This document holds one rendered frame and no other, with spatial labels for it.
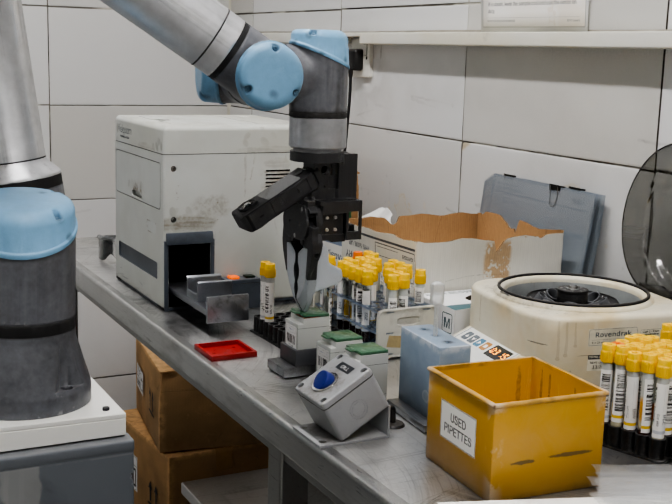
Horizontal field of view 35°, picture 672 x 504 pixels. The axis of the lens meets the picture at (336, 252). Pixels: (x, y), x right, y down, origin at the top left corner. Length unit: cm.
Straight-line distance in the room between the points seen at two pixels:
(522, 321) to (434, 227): 58
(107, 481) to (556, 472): 48
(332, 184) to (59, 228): 39
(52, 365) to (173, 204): 59
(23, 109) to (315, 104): 35
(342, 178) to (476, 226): 59
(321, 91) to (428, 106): 87
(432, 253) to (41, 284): 66
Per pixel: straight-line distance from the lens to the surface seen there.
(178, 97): 311
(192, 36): 120
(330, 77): 136
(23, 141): 132
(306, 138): 136
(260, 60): 119
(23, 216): 117
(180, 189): 173
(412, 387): 128
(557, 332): 133
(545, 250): 174
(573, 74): 184
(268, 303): 159
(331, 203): 138
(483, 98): 205
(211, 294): 166
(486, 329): 144
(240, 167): 177
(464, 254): 165
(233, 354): 149
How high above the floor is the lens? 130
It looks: 11 degrees down
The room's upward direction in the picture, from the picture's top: 2 degrees clockwise
